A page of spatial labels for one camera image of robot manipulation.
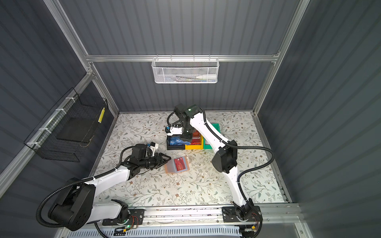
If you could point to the yellow plastic bin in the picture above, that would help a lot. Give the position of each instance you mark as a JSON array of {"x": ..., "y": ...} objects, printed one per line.
[{"x": 195, "y": 147}]

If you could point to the red card in yellow bin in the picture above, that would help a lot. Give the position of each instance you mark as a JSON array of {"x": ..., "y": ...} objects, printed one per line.
[{"x": 196, "y": 138}]

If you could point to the blue cards in black bin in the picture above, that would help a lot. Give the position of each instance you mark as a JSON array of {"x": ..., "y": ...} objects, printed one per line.
[{"x": 175, "y": 141}]

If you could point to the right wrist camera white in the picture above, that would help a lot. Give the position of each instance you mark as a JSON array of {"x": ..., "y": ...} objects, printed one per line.
[{"x": 173, "y": 130}]

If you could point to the yellow tag on basket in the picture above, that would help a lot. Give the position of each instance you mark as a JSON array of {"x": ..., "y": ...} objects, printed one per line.
[{"x": 101, "y": 115}]

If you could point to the red card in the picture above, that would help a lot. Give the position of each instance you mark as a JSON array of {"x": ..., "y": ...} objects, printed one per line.
[
  {"x": 196, "y": 138},
  {"x": 180, "y": 165}
]

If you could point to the black wire wall basket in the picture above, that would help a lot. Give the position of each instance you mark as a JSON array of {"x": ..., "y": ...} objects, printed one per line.
[{"x": 43, "y": 140}]

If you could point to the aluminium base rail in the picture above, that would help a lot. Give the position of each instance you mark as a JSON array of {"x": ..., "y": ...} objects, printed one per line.
[{"x": 275, "y": 220}]

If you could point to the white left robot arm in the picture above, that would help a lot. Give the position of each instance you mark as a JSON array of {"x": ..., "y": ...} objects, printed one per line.
[{"x": 75, "y": 206}]

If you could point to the black plastic bin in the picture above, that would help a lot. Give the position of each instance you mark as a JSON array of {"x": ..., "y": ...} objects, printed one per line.
[{"x": 174, "y": 147}]

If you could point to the green plastic bin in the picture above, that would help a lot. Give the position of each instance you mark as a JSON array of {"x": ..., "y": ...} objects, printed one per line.
[{"x": 211, "y": 142}]

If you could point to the black pad in basket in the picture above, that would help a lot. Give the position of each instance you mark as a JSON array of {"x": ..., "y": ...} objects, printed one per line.
[{"x": 78, "y": 130}]

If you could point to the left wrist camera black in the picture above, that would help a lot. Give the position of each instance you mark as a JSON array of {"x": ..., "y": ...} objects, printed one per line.
[{"x": 140, "y": 151}]

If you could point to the tan leather card holder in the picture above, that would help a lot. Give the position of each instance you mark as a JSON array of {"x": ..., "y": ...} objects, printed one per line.
[{"x": 170, "y": 166}]

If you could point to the white marker in basket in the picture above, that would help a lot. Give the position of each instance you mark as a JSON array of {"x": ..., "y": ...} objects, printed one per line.
[{"x": 207, "y": 77}]

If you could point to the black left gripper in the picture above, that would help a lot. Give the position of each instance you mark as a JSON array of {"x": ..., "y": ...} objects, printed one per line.
[{"x": 155, "y": 160}]

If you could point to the white wire wall basket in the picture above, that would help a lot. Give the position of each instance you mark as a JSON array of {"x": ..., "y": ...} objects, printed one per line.
[{"x": 183, "y": 72}]

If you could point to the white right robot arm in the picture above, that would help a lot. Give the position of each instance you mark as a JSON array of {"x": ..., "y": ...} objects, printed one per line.
[{"x": 224, "y": 159}]

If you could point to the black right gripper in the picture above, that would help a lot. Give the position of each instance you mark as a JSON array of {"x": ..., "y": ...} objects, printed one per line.
[{"x": 184, "y": 137}]

